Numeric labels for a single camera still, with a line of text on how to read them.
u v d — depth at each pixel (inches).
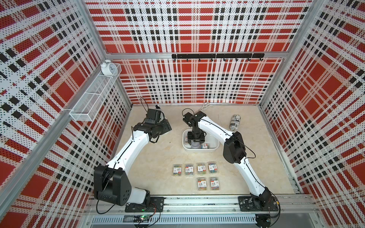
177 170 33.0
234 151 24.7
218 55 34.9
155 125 27.4
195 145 36.5
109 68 31.5
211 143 37.8
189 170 33.1
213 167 33.2
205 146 36.7
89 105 37.2
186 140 34.9
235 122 42.3
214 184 30.9
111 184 16.2
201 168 33.1
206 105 48.3
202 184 30.9
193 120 28.2
